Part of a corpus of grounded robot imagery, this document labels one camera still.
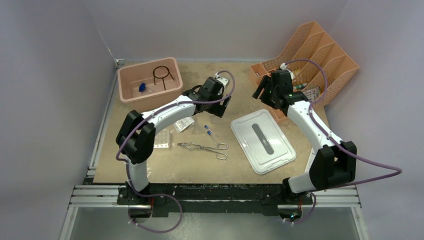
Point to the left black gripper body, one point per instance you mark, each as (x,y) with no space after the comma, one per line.
(217,109)

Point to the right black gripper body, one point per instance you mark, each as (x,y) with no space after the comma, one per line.
(268,97)

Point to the white packet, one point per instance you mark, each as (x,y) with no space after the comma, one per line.
(183,124)

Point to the blue capped clear syringe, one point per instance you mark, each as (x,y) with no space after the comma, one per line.
(143,88)

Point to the pink plastic bin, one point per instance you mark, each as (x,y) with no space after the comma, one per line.
(162,75)

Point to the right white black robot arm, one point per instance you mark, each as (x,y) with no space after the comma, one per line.
(334,163)

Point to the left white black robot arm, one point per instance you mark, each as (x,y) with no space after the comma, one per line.
(137,134)

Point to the set of coloured markers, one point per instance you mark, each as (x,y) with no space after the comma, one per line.
(312,94)

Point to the blue capped test tube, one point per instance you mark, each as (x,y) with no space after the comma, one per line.
(212,137)
(210,131)

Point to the orange mesh file organizer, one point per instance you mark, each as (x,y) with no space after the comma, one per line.
(319,62)

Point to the white plastic bin lid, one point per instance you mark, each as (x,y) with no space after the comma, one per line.
(263,142)

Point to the metal crucible tongs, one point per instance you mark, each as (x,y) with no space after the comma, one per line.
(218,149)

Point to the clear well plate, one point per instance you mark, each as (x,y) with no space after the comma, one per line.
(162,139)

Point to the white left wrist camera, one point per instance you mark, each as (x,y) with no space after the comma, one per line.
(223,80)

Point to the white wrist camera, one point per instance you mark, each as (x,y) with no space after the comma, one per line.
(223,80)
(284,66)

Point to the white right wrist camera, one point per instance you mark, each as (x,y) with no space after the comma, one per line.
(284,66)

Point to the aluminium rail frame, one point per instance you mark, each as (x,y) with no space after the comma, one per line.
(195,178)

